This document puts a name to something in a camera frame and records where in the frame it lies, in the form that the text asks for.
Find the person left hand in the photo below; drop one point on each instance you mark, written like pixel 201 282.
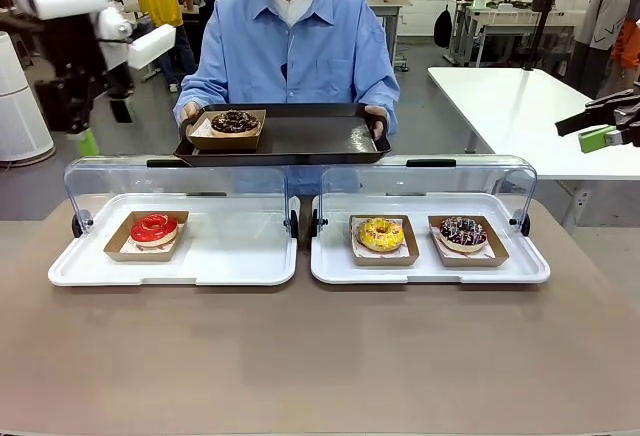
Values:
pixel 379 121

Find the white background desk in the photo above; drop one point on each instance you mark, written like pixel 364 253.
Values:
pixel 510 18

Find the person right hand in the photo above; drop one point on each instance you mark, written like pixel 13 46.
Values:
pixel 184 118

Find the person right forearm blue sleeve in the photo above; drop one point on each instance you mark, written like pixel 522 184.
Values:
pixel 197 91

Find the person in blue shirt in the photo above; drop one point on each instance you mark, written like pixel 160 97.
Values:
pixel 295 56

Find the chocolate sprinkle donut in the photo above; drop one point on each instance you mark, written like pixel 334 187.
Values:
pixel 234 123

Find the white printed paper liner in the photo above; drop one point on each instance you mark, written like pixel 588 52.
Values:
pixel 202 128
pixel 380 254
pixel 487 255

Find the black serving tray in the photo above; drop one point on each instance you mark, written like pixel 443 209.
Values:
pixel 310 136

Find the black hanging backpack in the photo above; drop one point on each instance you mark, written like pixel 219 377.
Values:
pixel 443 28

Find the black stand pole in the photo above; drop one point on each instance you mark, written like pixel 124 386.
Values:
pixel 547 6

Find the yellow sprinkle donut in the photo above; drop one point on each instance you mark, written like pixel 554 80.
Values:
pixel 381 234

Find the white side table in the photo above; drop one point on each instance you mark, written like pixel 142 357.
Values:
pixel 500 101

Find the sprinkled chocolate donut in box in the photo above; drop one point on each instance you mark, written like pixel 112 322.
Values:
pixel 470 260

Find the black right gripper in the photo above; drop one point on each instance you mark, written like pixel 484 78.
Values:
pixel 631 126

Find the white display tray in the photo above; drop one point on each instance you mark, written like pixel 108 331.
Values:
pixel 425 273
pixel 225 256

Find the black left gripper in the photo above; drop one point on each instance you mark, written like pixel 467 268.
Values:
pixel 70 101

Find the person in grey orange clothes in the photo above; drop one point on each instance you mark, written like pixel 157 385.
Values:
pixel 607 16

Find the clear hinged display lid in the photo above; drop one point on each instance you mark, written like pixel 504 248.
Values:
pixel 175 181
pixel 425 181

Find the person left forearm blue sleeve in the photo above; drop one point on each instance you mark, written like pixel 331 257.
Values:
pixel 382 91

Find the red glazed donut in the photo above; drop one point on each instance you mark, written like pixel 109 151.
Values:
pixel 154 228

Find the yellow donut in box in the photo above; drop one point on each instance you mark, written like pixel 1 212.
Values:
pixel 382 260

